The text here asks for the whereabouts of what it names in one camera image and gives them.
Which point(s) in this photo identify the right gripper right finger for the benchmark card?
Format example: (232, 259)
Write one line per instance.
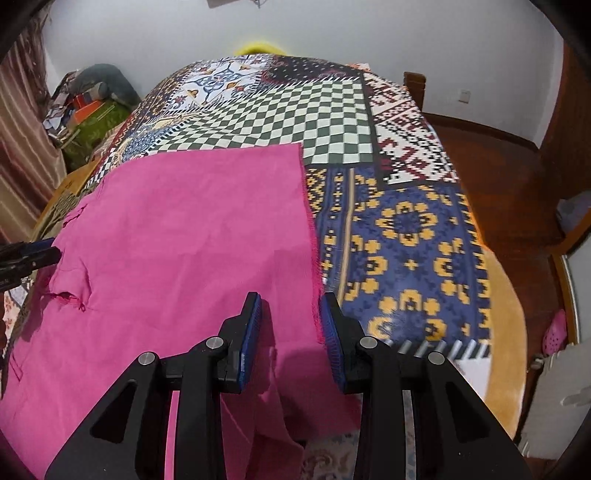
(413, 407)

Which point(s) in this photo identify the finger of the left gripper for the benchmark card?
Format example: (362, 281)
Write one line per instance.
(21, 259)

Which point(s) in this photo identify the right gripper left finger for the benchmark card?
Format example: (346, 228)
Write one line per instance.
(124, 435)

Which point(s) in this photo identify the pink pants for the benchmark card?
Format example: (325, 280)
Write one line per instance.
(155, 259)

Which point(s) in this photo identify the yellow wooden side table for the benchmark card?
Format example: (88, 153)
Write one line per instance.
(64, 200)

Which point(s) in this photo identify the striped red curtain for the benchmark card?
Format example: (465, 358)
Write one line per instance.
(31, 166)

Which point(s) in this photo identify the white suitcase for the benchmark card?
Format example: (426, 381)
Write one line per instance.
(560, 404)

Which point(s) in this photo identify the green storage box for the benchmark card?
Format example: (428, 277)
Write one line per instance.
(93, 122)

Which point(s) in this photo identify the pink croc shoe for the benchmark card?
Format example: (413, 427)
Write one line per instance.
(556, 334)

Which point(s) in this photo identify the grey plush toy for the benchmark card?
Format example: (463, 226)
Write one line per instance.
(104, 81)

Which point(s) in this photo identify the patchwork patterned bedspread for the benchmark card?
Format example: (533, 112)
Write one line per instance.
(396, 235)

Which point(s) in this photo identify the brown wooden door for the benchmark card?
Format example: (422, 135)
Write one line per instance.
(565, 150)

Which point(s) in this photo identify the yellow pillow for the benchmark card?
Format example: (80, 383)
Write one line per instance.
(259, 47)

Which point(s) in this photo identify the white wall socket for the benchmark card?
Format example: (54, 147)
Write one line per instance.
(465, 96)

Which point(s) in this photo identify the wooden bed post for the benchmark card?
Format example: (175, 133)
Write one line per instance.
(416, 85)

